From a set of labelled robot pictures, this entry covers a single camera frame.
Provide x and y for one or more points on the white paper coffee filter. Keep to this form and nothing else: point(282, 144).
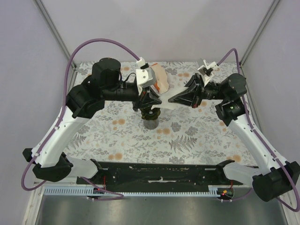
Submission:
point(168, 95)

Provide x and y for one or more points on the orange coffee filter box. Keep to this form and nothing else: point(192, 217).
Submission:
point(161, 84)

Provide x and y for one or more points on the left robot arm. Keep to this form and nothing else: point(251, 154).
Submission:
point(81, 104)

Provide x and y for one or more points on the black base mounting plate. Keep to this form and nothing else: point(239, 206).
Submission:
point(135, 177)

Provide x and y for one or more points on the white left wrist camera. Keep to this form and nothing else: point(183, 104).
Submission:
point(145, 75)

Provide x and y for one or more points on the floral patterned tablecloth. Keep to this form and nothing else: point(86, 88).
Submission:
point(184, 136)

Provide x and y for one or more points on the green glass coffee dripper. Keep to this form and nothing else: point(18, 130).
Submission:
point(150, 114)

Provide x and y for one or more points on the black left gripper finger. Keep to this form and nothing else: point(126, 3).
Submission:
point(152, 95)
point(145, 102)

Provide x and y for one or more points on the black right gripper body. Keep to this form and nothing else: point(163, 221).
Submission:
point(202, 88)

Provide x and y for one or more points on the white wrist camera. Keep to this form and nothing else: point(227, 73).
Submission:
point(145, 75)
point(207, 70)

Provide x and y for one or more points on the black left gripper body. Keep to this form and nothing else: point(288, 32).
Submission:
point(138, 104)

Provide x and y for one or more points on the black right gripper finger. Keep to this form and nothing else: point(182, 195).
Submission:
point(183, 100)
point(192, 87)

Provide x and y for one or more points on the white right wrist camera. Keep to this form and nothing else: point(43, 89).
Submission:
point(207, 70)

